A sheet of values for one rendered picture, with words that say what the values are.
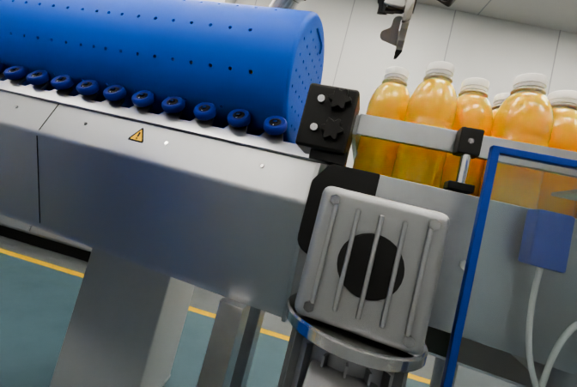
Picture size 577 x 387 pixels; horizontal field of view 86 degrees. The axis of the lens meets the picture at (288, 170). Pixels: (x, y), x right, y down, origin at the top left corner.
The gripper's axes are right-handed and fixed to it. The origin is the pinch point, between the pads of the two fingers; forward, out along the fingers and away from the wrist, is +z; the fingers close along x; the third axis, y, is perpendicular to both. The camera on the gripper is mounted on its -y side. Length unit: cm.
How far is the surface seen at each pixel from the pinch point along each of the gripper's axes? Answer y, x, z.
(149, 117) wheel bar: 45, 14, 30
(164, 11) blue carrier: 47, 16, 8
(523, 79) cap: -17.2, 19.0, 14.0
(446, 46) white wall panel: -50, -292, -172
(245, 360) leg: 16, -2, 75
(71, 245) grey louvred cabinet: 195, -127, 115
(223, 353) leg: 17, 12, 68
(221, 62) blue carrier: 31.1, 15.9, 17.2
